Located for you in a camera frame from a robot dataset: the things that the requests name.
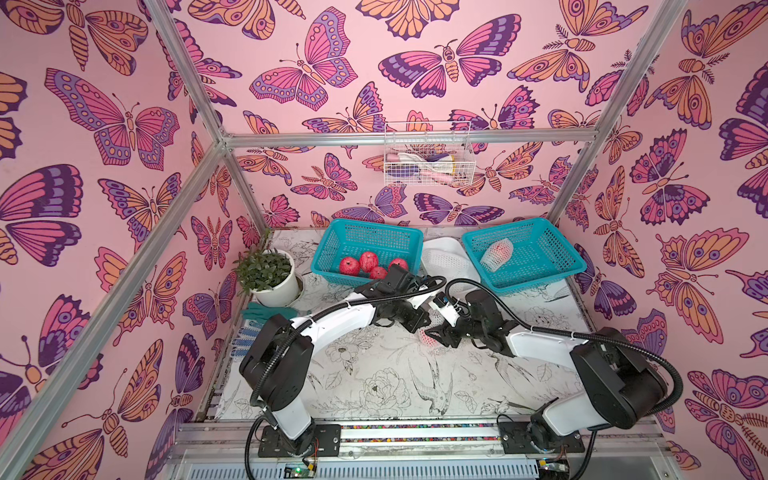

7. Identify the red apple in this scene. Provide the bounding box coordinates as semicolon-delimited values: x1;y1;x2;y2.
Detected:
339;257;361;277
359;251;379;273

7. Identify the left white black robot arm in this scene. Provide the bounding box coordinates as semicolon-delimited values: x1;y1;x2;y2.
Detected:
238;266;447;456

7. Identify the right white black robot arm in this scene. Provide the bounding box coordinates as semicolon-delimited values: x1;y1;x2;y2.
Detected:
427;280;683;452

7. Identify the white plastic tray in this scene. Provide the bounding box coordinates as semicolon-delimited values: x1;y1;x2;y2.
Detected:
421;237;480;282

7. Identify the right teal plastic basket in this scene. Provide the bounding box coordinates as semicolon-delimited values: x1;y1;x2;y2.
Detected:
461;218;586;296

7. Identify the teal plastic basket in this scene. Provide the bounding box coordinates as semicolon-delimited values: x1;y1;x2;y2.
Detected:
311;219;424;287
461;218;586;296

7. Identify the left teal plastic basket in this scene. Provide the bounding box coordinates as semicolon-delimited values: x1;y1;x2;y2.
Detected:
311;219;424;287

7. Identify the potted green plant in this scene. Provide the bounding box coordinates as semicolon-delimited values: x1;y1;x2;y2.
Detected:
234;228;301;307

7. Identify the blue dotted work glove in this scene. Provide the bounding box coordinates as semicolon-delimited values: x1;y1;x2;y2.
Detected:
230;324;261;361

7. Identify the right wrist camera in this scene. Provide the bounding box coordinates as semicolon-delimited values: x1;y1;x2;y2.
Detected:
428;294;464;328

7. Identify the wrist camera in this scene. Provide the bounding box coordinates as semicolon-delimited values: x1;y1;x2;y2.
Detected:
428;294;464;328
412;276;447;300

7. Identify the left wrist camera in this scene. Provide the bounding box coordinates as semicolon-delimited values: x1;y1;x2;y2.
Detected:
412;276;447;300

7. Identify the white wire wall basket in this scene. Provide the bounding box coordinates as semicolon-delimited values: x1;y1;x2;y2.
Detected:
381;121;476;188

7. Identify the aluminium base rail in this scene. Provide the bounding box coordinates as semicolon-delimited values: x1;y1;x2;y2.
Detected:
159;416;685;479

